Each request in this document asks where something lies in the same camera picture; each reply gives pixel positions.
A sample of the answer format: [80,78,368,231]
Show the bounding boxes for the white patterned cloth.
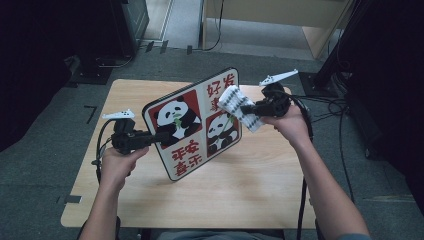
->
[217,84,267,134]

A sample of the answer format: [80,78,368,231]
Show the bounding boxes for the hand-held gripper cable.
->
[283,92,315,240]
[91,118,117,185]

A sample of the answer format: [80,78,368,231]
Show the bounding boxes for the person's grey-blue sleeve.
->
[335,232,373,240]

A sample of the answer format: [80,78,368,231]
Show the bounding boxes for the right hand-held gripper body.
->
[254,68,300,118]

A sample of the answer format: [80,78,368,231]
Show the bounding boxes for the grey tape strip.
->
[55,194,83,205]

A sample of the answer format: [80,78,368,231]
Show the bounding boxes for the black floor cables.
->
[294,94,358,204]

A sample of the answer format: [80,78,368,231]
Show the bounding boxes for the person's left hand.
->
[99,145,150,194]

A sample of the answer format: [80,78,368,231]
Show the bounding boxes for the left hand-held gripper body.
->
[101,109,158,156]

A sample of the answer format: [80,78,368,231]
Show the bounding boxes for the black hanging cable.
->
[191,0,225,54]

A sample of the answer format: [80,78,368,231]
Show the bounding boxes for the person's grey-blue trousers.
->
[155,229,285,240]

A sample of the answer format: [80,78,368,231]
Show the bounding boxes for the black tape corner mark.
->
[83,104,98,125]

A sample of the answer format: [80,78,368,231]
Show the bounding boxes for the black metal stand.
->
[297,0,369,99]

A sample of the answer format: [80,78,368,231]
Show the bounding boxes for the person's right hand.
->
[260,104,313,148]

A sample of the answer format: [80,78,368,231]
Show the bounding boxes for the panda picture board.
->
[141,67,244,183]

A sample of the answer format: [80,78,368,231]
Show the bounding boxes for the right hand-held gripper cable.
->
[283,92,315,240]

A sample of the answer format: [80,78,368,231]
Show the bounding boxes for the black cabinet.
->
[64,0,150,85]

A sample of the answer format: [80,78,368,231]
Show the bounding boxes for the light wooden desk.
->
[200,0,355,62]

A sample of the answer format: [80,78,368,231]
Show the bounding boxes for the left hand-held gripper cable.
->
[91,118,117,185]

